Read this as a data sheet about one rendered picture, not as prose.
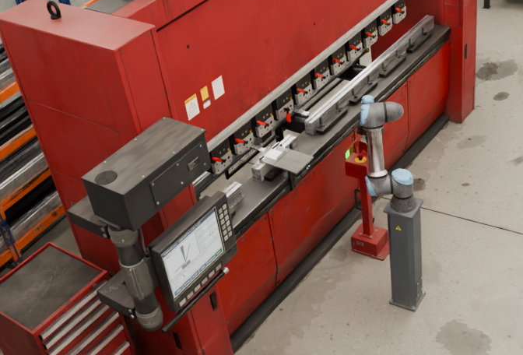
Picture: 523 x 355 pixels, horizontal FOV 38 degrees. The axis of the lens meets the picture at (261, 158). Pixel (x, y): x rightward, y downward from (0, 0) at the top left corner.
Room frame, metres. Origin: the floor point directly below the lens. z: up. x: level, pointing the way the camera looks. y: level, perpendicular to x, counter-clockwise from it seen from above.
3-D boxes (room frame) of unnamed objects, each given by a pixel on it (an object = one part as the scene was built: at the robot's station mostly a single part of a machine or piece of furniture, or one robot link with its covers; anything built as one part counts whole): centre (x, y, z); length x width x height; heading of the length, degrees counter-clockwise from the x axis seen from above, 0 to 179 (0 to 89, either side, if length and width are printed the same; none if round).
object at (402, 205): (3.43, -0.77, 0.82); 0.15 x 0.15 x 0.10
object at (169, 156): (2.63, 0.47, 1.53); 0.51 x 0.25 x 0.85; 138
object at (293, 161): (3.76, -0.15, 1.00); 0.26 x 0.18 x 0.01; 47
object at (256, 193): (4.31, -0.52, 0.85); 3.00 x 0.21 x 0.04; 137
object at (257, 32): (4.34, -0.49, 1.74); 3.00 x 0.08 x 0.80; 137
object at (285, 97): (3.99, -0.17, 1.26); 0.15 x 0.09 x 0.17; 137
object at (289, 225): (4.31, -0.52, 0.42); 3.00 x 0.21 x 0.83; 137
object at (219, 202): (2.61, 0.37, 1.42); 0.45 x 0.12 x 0.36; 138
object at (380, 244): (3.96, -0.67, 0.06); 0.25 x 0.20 x 0.12; 51
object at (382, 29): (4.87, -0.99, 1.26); 0.15 x 0.09 x 0.17; 137
